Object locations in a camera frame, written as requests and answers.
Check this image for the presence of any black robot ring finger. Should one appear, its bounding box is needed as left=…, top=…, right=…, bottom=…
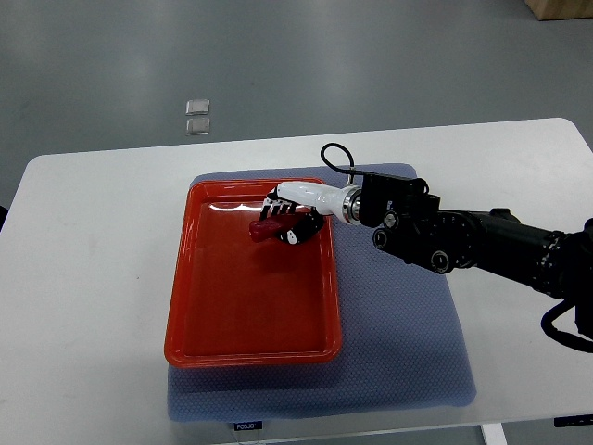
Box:
left=264, top=197, right=278, bottom=219

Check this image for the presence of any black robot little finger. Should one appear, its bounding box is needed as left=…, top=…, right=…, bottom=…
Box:
left=259, top=197, right=273, bottom=221

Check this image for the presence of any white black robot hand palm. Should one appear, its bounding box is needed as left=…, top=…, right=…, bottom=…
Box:
left=276, top=181, right=352, bottom=217

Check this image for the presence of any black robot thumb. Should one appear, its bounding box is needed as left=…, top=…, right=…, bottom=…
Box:
left=277, top=210, right=324, bottom=244

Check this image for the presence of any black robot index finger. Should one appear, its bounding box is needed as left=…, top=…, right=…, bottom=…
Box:
left=281, top=200, right=297, bottom=215

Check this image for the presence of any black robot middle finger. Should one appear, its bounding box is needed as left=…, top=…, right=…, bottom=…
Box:
left=272, top=199, right=285, bottom=216

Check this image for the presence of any red pepper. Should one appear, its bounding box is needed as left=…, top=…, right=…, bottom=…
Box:
left=248, top=213, right=304, bottom=242

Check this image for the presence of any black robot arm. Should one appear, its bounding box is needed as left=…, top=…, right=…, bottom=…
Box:
left=249, top=172, right=592, bottom=352

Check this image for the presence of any red plastic tray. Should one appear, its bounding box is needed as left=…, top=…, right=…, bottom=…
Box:
left=164, top=179, right=342, bottom=369

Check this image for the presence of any lower silver floor plate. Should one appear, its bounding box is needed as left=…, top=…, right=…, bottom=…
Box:
left=186, top=117, right=210, bottom=135

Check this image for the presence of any silver floor plate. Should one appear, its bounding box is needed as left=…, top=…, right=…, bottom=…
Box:
left=186, top=117, right=210, bottom=135
left=185, top=99, right=210, bottom=116

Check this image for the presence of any upper silver floor plate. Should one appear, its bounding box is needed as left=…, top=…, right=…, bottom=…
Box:
left=185, top=99, right=210, bottom=116

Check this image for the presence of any blue-grey mesh mat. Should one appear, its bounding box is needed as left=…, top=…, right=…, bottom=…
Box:
left=168, top=167, right=476, bottom=423

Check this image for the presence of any black table label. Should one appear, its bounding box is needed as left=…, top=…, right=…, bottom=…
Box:
left=233, top=421, right=263, bottom=432

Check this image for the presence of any cardboard box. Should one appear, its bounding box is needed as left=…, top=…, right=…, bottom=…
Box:
left=524, top=0, right=593, bottom=21

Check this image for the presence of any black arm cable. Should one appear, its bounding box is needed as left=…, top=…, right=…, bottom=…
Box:
left=320, top=142, right=372, bottom=186

